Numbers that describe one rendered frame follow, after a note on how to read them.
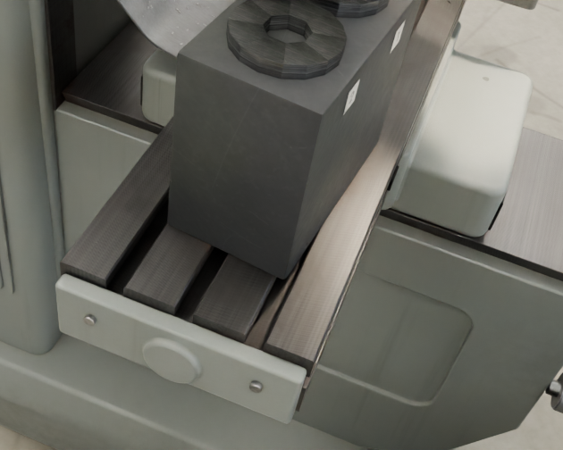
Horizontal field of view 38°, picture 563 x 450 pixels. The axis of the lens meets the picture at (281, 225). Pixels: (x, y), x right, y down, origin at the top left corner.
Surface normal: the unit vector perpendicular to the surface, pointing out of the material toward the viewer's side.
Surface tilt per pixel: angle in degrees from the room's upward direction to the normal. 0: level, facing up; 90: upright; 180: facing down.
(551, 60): 0
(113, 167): 90
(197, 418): 0
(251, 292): 0
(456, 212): 90
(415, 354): 90
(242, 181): 90
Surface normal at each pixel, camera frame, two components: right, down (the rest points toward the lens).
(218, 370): -0.34, 0.66
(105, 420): -0.26, 0.36
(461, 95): 0.15, -0.67
